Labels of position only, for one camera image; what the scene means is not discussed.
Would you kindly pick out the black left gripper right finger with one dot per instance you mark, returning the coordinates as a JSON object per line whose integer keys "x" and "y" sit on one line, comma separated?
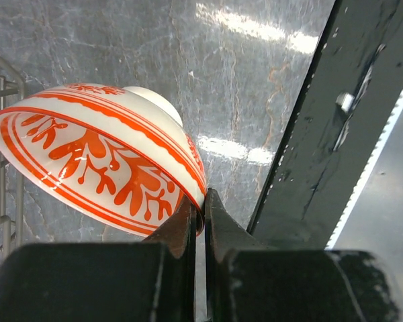
{"x": 247, "y": 281}

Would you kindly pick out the white orange patterned bowl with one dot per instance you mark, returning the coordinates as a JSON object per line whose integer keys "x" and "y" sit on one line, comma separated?
{"x": 119, "y": 155}

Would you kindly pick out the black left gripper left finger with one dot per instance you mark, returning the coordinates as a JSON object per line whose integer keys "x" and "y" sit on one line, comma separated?
{"x": 149, "y": 280}

